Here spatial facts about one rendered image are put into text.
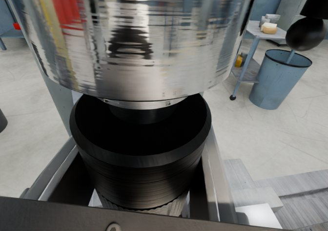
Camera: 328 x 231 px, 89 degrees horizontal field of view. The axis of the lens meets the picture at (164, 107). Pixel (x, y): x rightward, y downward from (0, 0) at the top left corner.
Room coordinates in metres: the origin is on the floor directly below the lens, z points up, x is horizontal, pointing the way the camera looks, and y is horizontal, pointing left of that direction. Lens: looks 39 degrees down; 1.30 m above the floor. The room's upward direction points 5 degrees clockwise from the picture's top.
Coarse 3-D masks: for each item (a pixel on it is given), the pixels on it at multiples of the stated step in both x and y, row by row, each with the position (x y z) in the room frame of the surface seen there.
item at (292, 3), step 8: (288, 0) 4.61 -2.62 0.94; (296, 0) 4.41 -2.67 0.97; (304, 0) 4.31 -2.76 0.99; (280, 8) 4.75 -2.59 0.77; (288, 8) 4.51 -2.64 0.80; (296, 8) 4.31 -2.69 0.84; (280, 16) 4.65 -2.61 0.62; (288, 16) 4.42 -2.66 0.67; (296, 16) 4.31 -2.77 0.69; (304, 16) 4.35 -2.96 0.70; (280, 24) 4.54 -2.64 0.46; (288, 24) 4.31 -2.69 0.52; (272, 40) 4.55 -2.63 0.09; (280, 40) 4.33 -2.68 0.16
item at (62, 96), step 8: (8, 0) 0.36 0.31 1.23; (16, 16) 0.36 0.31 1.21; (24, 32) 0.36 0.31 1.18; (48, 80) 0.36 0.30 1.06; (48, 88) 0.36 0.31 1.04; (56, 88) 0.36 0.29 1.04; (64, 88) 0.36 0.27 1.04; (56, 96) 0.36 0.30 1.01; (64, 96) 0.36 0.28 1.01; (56, 104) 0.36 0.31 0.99; (64, 104) 0.36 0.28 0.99; (72, 104) 0.36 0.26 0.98; (64, 112) 0.36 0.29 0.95; (64, 120) 0.36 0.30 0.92
